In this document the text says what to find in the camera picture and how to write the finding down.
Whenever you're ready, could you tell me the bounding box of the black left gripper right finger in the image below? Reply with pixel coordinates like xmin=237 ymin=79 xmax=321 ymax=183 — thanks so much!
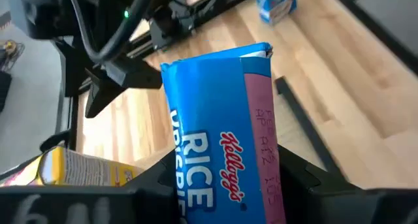
xmin=277 ymin=144 xmax=361 ymax=224

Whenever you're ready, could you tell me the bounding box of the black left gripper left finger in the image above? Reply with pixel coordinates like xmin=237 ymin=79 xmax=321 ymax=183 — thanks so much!
xmin=125 ymin=148 xmax=182 ymax=224

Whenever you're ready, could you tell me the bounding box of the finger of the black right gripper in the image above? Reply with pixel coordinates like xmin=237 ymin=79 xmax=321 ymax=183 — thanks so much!
xmin=84 ymin=80 xmax=127 ymax=119
xmin=103 ymin=57 xmax=163 ymax=89

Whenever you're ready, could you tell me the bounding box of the yellow cereal box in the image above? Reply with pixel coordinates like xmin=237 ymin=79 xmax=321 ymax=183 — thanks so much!
xmin=0 ymin=145 xmax=146 ymax=188

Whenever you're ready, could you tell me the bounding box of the blue Rice Krispies cereal box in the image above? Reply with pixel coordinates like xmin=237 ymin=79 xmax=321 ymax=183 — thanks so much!
xmin=159 ymin=42 xmax=288 ymax=224

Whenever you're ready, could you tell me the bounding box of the blue and white cereal box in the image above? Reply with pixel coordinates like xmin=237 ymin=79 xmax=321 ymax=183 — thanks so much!
xmin=253 ymin=0 xmax=298 ymax=25

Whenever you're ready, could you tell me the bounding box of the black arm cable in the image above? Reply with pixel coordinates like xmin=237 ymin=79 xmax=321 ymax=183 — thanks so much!
xmin=63 ymin=0 xmax=156 ymax=64

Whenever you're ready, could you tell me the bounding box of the wooden shelf with black frame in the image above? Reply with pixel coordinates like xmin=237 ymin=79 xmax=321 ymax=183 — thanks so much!
xmin=74 ymin=75 xmax=347 ymax=189

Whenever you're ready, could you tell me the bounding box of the black table edge rail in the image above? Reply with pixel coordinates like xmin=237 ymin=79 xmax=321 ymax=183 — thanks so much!
xmin=129 ymin=0 xmax=254 ymax=60

